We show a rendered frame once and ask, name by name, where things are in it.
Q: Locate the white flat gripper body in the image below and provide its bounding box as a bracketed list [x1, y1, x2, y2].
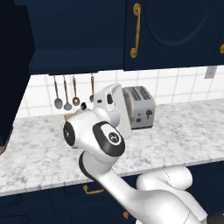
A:
[113, 83, 133, 141]

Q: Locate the white kettle with black knob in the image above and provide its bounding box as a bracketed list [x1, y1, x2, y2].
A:
[74, 101, 95, 116]

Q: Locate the brown wooden tray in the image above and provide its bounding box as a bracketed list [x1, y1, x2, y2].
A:
[64, 113, 77, 121]

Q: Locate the dark blue arched cabinet door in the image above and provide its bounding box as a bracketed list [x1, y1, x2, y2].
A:
[123, 0, 221, 72]

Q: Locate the dark blue base cabinet door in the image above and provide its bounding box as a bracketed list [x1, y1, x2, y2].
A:
[50, 200, 138, 224]
[0, 192, 55, 224]
[186, 161, 224, 218]

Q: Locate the dark blue open cabinet door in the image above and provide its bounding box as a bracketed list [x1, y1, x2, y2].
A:
[0, 0, 36, 147]

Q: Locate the silver toaster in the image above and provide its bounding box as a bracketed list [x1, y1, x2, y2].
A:
[122, 85, 157, 130]

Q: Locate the copper hanging utensil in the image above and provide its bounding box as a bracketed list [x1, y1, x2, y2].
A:
[88, 73, 96, 103]

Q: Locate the copper hanging spoon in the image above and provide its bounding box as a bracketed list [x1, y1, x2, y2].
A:
[72, 75, 81, 107]

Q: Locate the grey hanging ladle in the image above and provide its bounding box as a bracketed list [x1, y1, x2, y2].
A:
[62, 75, 74, 111]

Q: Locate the grey hanging spoon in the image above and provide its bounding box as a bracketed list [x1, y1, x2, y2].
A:
[52, 75, 64, 110]

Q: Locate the dark blue drawer front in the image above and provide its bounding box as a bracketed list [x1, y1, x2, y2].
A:
[48, 174, 141, 205]

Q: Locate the brass drawer handle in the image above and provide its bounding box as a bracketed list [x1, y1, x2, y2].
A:
[82, 185, 105, 195]

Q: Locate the long brass door handle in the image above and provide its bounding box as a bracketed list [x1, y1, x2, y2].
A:
[129, 3, 142, 59]

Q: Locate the dark blue wall cabinet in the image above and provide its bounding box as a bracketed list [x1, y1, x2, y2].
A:
[27, 0, 127, 76]

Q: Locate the grey wall outlet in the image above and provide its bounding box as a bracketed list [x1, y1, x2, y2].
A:
[204, 65, 219, 80]

